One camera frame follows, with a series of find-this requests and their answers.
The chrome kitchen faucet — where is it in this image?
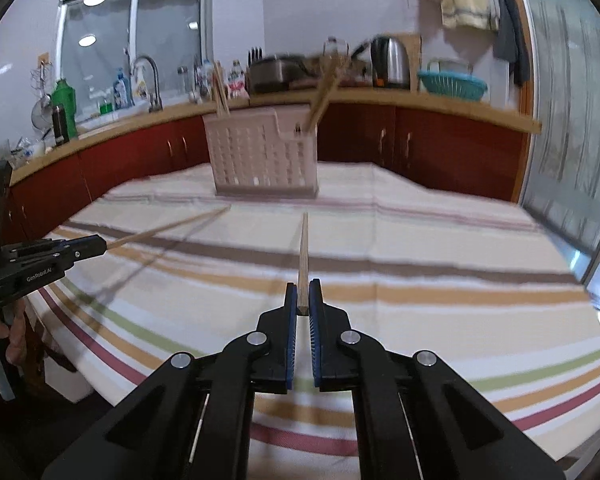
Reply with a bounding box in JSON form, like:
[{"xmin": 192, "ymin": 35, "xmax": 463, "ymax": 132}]
[{"xmin": 132, "ymin": 54, "xmax": 163, "ymax": 113}]

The person's left hand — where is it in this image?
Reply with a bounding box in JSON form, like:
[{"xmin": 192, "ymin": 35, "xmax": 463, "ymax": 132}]
[{"xmin": 0, "ymin": 299, "xmax": 27, "ymax": 365}]

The white bowl on counter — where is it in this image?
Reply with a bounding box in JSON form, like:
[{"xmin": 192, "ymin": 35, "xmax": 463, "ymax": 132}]
[{"xmin": 22, "ymin": 140, "xmax": 46, "ymax": 160}]

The drinking glass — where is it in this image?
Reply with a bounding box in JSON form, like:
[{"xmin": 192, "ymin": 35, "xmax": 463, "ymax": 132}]
[{"xmin": 0, "ymin": 139, "xmax": 14, "ymax": 165}]

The black thermos bottle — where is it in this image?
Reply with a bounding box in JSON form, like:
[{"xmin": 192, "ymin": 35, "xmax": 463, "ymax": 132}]
[{"xmin": 52, "ymin": 104, "xmax": 70, "ymax": 146}]

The green soap bottle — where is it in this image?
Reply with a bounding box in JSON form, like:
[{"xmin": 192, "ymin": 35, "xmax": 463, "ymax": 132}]
[{"xmin": 99, "ymin": 96, "xmax": 114, "ymax": 116}]

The striped tablecloth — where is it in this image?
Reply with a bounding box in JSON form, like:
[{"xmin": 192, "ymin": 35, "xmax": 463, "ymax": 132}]
[{"xmin": 27, "ymin": 164, "xmax": 600, "ymax": 460}]

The green thermos flask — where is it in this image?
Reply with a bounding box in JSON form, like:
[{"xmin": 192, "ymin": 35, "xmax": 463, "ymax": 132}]
[{"xmin": 52, "ymin": 78, "xmax": 78, "ymax": 139}]

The blue detergent bottle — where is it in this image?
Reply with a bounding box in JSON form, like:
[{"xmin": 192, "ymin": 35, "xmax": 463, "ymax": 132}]
[{"xmin": 114, "ymin": 68, "xmax": 130, "ymax": 110}]

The white spray cleaner bottle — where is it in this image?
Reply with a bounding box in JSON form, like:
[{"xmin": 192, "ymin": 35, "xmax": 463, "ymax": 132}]
[{"xmin": 131, "ymin": 65, "xmax": 149, "ymax": 104}]

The pink perforated utensil holder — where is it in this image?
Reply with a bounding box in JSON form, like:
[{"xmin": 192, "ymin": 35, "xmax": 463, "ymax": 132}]
[{"xmin": 204, "ymin": 105, "xmax": 318, "ymax": 197}]

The red white seasoning bag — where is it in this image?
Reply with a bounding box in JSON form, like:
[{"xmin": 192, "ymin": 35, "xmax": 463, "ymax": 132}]
[{"xmin": 227, "ymin": 60, "xmax": 249, "ymax": 99}]

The aluminium sliding window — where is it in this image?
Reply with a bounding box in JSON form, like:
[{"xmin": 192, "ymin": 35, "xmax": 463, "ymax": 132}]
[{"xmin": 55, "ymin": 0, "xmax": 213, "ymax": 122}]

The black rice cooker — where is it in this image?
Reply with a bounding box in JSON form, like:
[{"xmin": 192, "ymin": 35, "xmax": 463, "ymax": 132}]
[{"xmin": 248, "ymin": 54, "xmax": 312, "ymax": 94}]

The knife block with knives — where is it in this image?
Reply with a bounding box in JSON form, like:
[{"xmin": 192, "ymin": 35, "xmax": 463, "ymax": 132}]
[{"xmin": 248, "ymin": 48, "xmax": 263, "ymax": 67}]

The red cabinet with countertop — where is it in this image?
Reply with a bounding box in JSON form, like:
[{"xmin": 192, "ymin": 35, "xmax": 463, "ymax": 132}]
[{"xmin": 1, "ymin": 88, "xmax": 541, "ymax": 244}]

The glass sliding door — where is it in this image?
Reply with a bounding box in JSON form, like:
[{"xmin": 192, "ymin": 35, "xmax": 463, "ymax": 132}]
[{"xmin": 519, "ymin": 0, "xmax": 600, "ymax": 310}]

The steel wok with lid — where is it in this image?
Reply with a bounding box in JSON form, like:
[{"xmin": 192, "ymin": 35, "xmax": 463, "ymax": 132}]
[{"xmin": 306, "ymin": 36, "xmax": 372, "ymax": 87}]

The teal plastic colander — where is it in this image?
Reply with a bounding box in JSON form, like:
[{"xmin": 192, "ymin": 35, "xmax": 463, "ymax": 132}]
[{"xmin": 418, "ymin": 70, "xmax": 488, "ymax": 102}]

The steel electric kettle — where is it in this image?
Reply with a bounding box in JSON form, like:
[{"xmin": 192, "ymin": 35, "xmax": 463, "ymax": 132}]
[{"xmin": 370, "ymin": 35, "xmax": 411, "ymax": 90}]

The wooden cutting board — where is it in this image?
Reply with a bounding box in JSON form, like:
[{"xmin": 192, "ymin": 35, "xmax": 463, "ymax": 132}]
[{"xmin": 390, "ymin": 32, "xmax": 422, "ymax": 92}]

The dark grey hanging cloth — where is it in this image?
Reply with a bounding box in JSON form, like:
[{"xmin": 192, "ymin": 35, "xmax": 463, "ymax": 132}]
[{"xmin": 493, "ymin": 0, "xmax": 531, "ymax": 88}]

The white green-handled pot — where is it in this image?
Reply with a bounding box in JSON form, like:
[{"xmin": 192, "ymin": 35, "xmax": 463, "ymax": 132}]
[{"xmin": 427, "ymin": 58, "xmax": 474, "ymax": 75}]

